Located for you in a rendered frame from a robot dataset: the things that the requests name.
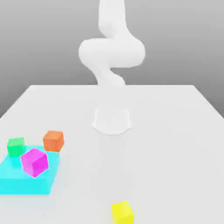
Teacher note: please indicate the small yellow cube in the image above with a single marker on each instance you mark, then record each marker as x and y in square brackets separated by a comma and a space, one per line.
[122, 213]

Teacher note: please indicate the small orange cube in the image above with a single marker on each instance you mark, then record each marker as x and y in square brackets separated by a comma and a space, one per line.
[53, 141]

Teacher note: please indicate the small green cube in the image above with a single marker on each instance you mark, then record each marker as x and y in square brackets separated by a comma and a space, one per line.
[15, 147]

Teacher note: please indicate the large cyan box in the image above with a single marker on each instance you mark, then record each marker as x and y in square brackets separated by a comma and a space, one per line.
[15, 182]

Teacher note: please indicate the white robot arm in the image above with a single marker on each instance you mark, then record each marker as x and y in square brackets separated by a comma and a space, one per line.
[112, 50]

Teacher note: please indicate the small magenta cube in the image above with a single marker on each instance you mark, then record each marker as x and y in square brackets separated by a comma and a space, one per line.
[34, 162]

